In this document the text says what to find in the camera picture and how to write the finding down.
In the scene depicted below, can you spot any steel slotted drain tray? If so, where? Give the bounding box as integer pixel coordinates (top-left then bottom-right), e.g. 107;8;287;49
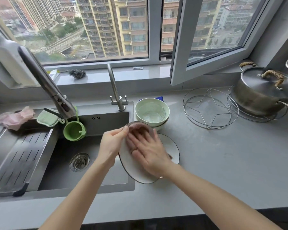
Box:
0;128;56;197

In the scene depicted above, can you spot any white pump soap dispenser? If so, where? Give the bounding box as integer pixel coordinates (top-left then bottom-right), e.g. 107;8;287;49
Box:
0;33;39;88

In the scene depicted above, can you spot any stainless steel pot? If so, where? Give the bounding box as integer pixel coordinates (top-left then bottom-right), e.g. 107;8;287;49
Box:
231;61;288;117

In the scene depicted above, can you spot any green silicone cup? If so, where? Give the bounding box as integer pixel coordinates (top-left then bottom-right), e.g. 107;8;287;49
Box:
63;106;86;142

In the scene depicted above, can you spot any person's left forearm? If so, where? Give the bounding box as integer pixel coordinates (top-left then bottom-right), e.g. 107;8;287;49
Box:
38;163;116;230

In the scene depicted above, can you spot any steel pot lid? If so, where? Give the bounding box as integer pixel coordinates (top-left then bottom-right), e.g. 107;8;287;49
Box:
240;67;288;99

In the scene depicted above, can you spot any pink rubber glove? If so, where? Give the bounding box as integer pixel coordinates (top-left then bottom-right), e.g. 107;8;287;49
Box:
0;105;36;131

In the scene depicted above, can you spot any stainless steel sink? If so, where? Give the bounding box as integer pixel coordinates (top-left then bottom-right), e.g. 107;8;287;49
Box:
0;102;136;198

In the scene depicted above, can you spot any dark pull-down kitchen faucet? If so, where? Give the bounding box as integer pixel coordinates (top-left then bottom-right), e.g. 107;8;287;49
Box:
17;45;77;119

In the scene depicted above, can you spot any person's right forearm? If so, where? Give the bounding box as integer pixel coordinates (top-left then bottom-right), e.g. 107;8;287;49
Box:
163;164;283;230

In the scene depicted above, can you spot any white plate dark rim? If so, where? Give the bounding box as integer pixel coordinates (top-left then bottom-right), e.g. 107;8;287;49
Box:
119;121;162;184
157;133;180;165

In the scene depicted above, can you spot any grey window frame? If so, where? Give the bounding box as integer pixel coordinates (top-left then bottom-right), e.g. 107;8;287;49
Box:
0;0;286;89

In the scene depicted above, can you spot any white plastic packet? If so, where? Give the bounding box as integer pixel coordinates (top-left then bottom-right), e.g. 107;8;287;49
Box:
49;69;61;81

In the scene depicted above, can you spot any person's left hand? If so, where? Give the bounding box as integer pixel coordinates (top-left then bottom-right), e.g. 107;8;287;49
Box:
97;126;130;168

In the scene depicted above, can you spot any yellow apartment building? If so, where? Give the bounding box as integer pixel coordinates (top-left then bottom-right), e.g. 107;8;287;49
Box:
76;0;221;58

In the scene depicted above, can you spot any sink drain strainer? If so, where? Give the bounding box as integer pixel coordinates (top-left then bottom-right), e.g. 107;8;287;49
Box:
69;152;91;172

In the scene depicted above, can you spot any pink dish cloth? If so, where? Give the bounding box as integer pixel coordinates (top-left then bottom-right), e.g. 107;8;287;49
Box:
127;123;173;161

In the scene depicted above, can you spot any small steel drinking faucet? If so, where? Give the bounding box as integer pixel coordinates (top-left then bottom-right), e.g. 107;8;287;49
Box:
107;63;129;112

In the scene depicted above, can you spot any steel wool scrubber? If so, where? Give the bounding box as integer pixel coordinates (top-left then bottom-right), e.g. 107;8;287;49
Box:
68;69;87;79

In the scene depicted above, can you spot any pale green bowl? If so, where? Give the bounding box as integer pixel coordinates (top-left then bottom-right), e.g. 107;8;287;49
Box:
137;117;170;132
135;98;170;127

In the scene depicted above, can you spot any green sponge pad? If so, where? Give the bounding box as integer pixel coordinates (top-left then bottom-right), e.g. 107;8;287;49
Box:
36;108;61;127

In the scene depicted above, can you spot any person's right hand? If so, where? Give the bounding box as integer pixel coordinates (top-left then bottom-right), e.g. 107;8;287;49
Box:
126;128;174;178

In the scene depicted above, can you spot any wire steaming rack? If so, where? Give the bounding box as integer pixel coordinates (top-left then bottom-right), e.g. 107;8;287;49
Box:
183;88;239;130
227;85;288;122

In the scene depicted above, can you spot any open grey window sash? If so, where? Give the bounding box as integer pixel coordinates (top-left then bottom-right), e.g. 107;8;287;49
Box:
170;0;272;86

